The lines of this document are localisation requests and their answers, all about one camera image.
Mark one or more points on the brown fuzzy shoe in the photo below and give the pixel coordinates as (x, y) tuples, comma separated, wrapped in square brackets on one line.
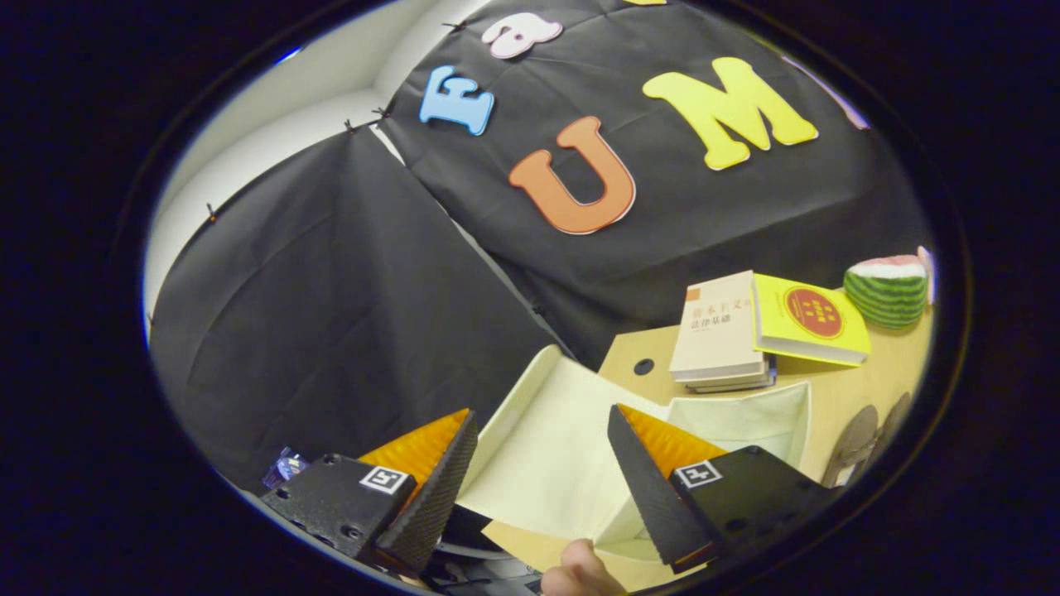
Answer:
[(853, 443), (896, 418)]

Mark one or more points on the watermelon plush toy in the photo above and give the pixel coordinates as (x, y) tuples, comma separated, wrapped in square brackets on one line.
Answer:
[(888, 291)]

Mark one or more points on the cream fabric storage box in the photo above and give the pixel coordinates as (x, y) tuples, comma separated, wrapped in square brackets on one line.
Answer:
[(546, 439)]

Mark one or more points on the yellow book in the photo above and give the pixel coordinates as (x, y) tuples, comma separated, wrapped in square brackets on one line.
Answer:
[(807, 319)]

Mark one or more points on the white blue printed paper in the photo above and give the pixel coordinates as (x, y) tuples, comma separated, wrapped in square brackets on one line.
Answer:
[(286, 468)]

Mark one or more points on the beige book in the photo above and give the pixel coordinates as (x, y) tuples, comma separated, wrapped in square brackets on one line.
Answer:
[(716, 327)]

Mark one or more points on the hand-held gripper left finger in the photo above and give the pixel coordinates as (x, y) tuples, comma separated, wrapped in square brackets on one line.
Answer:
[(439, 492)]

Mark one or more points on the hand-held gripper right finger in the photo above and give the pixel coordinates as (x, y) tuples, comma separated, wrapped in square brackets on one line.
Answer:
[(650, 497)]

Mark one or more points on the pink green plush toy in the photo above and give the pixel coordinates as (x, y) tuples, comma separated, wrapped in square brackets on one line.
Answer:
[(927, 269)]

